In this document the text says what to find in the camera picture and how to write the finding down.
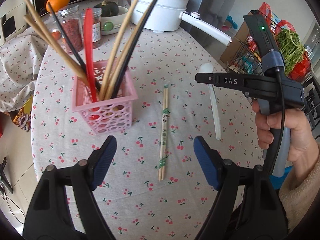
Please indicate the beige fleece sleeve forearm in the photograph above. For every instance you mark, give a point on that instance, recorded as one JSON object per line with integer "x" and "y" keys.
{"x": 297, "y": 197}

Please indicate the yellow snack box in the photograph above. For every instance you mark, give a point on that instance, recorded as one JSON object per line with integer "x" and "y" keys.
{"x": 23, "y": 117}

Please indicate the glass jar with wooden lid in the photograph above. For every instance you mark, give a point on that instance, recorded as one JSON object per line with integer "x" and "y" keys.
{"x": 55, "y": 31}

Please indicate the red plastic bag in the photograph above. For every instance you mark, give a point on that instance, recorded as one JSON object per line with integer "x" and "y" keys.
{"x": 275, "y": 25}

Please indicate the white electric cooking pot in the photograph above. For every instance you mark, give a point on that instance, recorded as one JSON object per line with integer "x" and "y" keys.
{"x": 167, "y": 15}

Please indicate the black wire rack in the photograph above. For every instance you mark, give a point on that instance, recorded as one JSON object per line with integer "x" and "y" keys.
{"x": 260, "y": 53}

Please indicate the cardboard box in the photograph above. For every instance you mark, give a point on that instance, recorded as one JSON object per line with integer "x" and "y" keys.
{"x": 231, "y": 50}

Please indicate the red plastic utensil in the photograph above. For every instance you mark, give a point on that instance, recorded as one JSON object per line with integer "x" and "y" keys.
{"x": 88, "y": 22}

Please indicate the white stacked bowls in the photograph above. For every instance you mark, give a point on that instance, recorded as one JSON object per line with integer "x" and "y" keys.
{"x": 111, "y": 25}

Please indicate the pink perforated utensil basket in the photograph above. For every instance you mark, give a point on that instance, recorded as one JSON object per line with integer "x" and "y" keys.
{"x": 109, "y": 115}

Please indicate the cherry print tablecloth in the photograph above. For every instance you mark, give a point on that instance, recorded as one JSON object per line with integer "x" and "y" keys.
{"x": 134, "y": 203}

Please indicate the silver refrigerator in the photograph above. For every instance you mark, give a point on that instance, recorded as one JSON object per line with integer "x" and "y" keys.
{"x": 203, "y": 19}

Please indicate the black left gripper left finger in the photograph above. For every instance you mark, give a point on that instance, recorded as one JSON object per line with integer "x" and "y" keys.
{"x": 86, "y": 176}

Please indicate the black metal chair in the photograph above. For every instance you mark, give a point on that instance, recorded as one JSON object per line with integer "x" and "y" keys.
{"x": 311, "y": 100}

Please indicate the disposable chopsticks pair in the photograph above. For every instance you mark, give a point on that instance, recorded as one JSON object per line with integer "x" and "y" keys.
{"x": 165, "y": 113}

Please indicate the orange tangerine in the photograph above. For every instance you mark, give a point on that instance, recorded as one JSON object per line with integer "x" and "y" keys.
{"x": 56, "y": 4}

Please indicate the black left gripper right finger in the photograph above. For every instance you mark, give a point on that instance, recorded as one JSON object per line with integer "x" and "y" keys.
{"x": 223, "y": 176}

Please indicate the white air fryer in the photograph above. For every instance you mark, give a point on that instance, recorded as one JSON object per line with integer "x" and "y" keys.
{"x": 12, "y": 22}

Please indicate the jar with white label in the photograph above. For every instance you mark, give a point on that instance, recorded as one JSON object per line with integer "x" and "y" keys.
{"x": 96, "y": 28}

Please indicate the white plastic spoon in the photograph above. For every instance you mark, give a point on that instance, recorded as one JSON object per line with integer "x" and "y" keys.
{"x": 208, "y": 68}

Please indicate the jar of red goji berries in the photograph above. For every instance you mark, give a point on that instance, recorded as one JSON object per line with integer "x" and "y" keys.
{"x": 69, "y": 17}

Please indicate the dark green squash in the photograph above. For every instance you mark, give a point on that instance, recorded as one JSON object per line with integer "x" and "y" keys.
{"x": 108, "y": 8}

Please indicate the green vegetables bunch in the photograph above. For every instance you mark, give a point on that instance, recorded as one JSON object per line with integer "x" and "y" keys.
{"x": 291, "y": 49}

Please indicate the blue plastic stool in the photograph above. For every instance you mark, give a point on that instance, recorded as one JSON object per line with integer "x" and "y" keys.
{"x": 278, "y": 181}

